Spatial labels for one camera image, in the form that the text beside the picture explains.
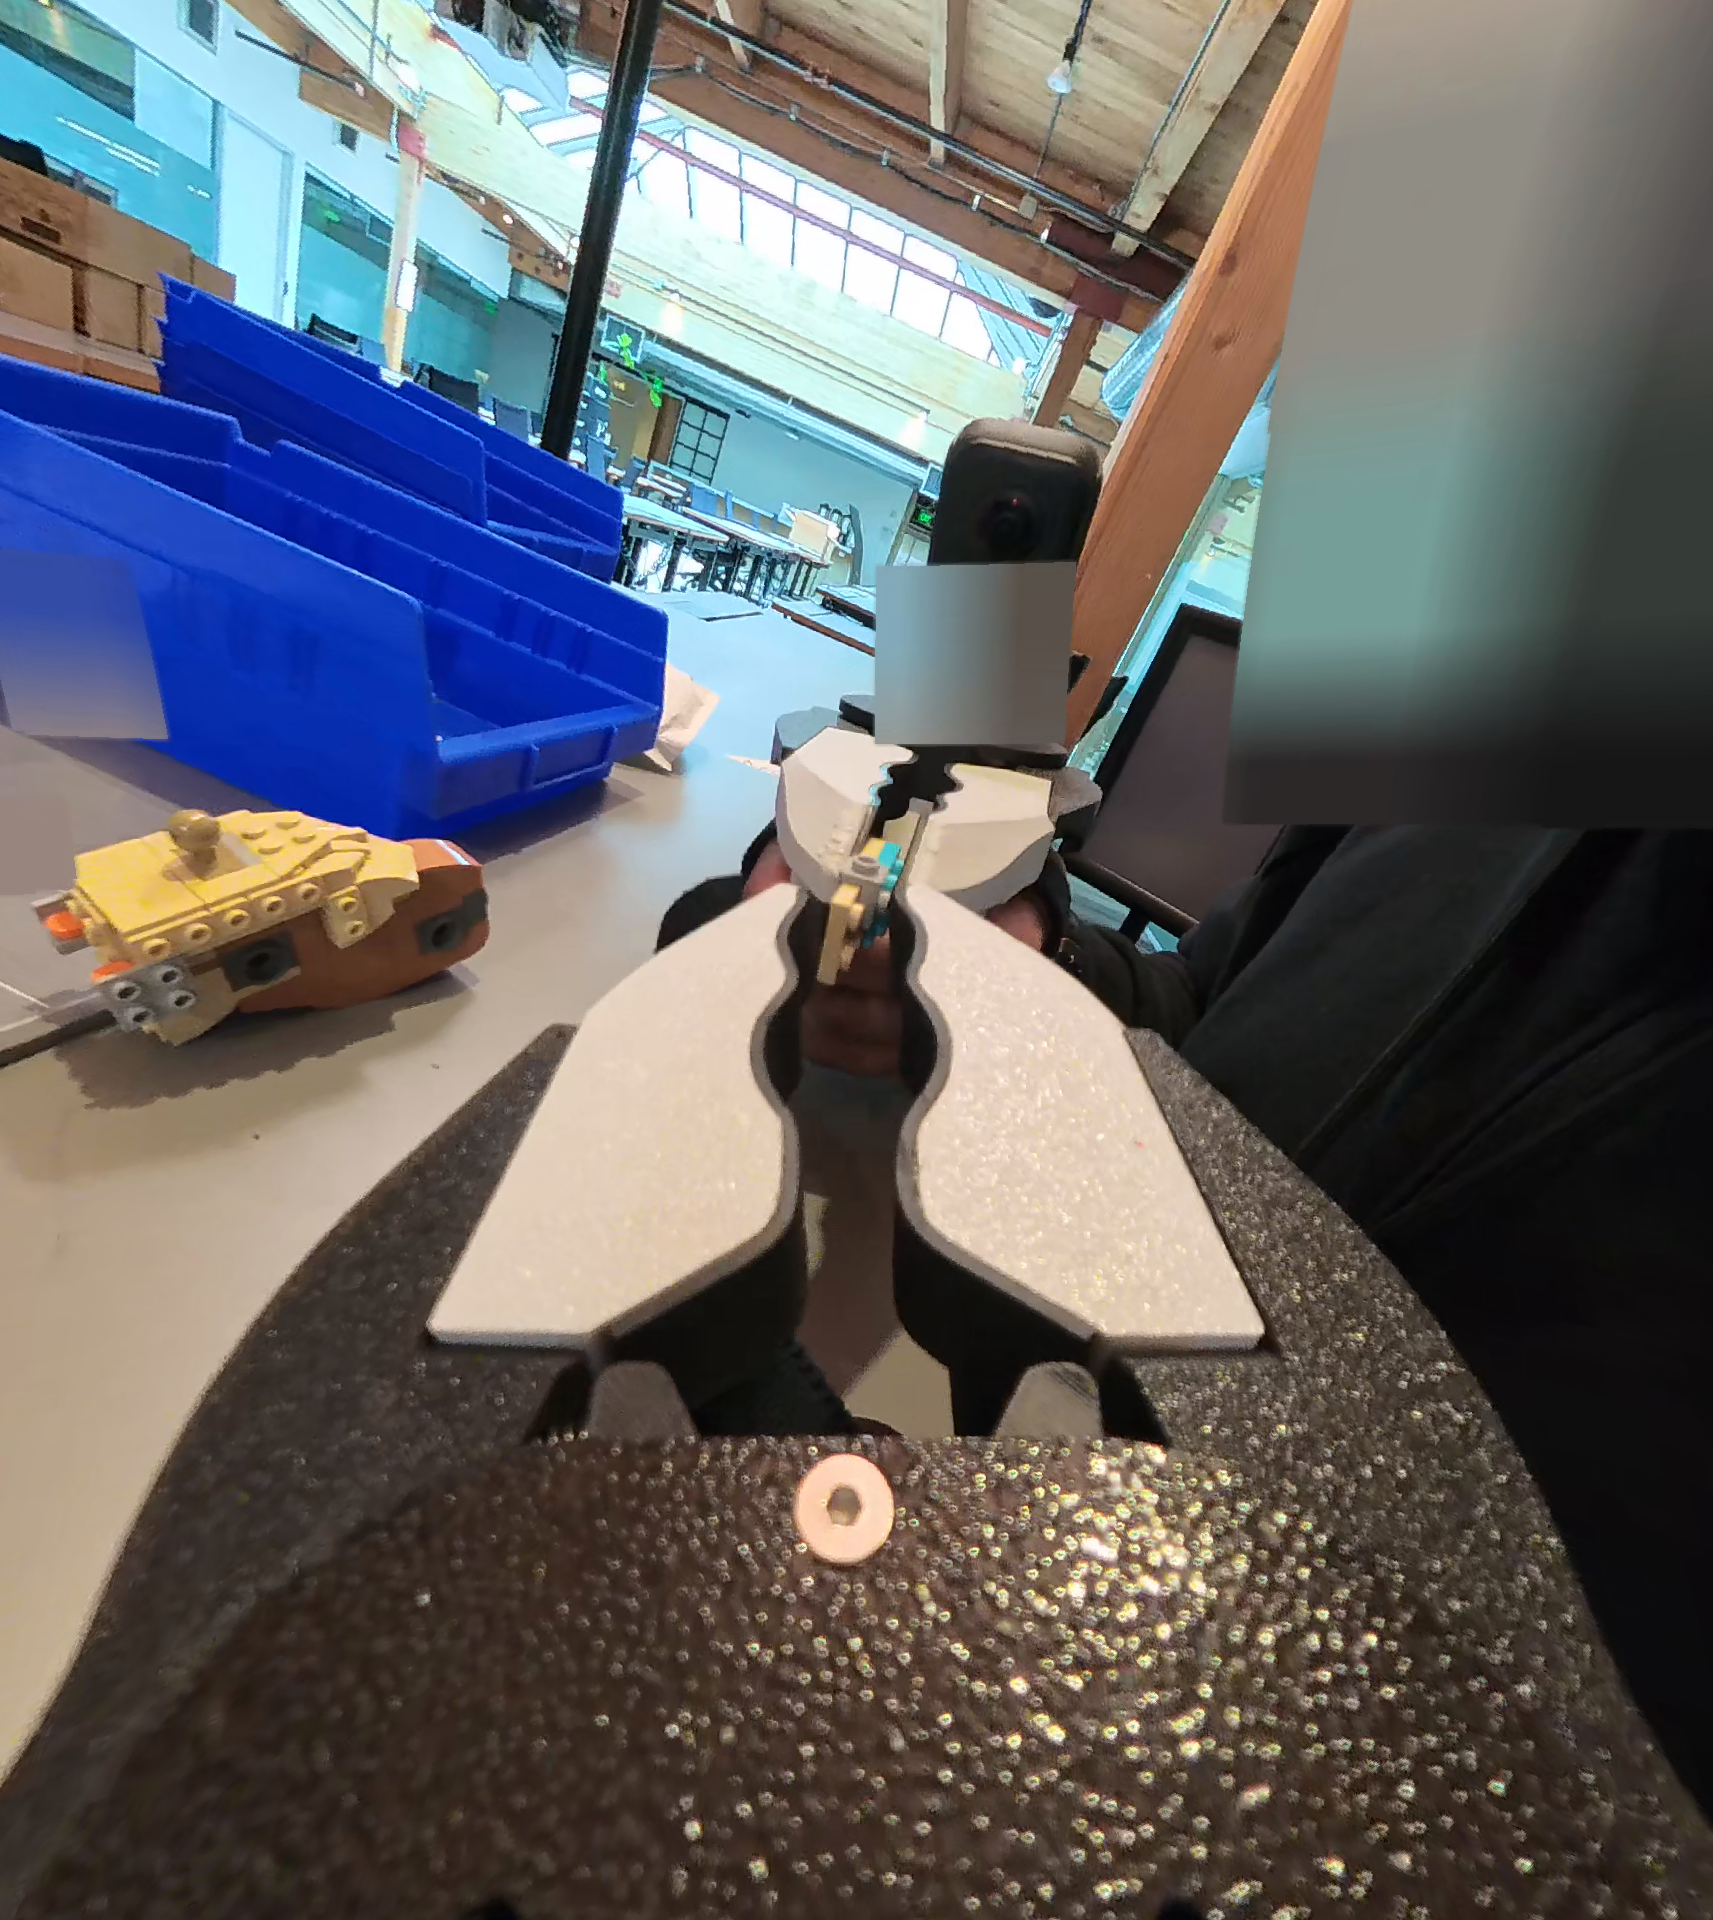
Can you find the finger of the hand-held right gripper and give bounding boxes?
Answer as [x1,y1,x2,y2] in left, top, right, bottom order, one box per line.
[773,730,895,889]
[905,764,1062,911]

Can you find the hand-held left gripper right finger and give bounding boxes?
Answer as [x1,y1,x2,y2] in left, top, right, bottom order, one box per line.
[890,884,1273,1348]

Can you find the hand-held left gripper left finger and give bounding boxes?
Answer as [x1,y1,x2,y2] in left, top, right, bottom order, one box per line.
[425,882,812,1343]

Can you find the person's right forearm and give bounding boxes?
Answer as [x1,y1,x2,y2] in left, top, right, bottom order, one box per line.
[1068,831,1399,1068]

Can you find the grey desk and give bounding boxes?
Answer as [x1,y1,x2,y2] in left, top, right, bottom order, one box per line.
[0,599,859,1869]

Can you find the person's right hand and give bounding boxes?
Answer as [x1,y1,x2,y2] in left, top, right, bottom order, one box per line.
[739,822,1081,1112]

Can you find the white printed paper bag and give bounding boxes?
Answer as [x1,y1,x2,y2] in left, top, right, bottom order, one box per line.
[640,666,720,773]

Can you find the black monitor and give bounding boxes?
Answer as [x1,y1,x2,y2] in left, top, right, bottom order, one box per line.
[1059,599,1286,940]

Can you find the wooden support beam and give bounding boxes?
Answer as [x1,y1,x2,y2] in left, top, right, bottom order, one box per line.
[1068,0,1354,738]

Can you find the background work tables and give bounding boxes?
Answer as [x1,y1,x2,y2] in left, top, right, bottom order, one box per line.
[623,480,934,618]

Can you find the tan brown brick ship model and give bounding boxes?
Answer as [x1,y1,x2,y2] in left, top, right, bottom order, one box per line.
[30,805,493,1048]

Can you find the large blue plastic bin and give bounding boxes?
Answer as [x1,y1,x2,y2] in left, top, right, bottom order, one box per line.
[0,322,672,839]

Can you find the stack of cardboard boxes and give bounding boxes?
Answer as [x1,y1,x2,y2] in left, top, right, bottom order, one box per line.
[0,133,240,391]

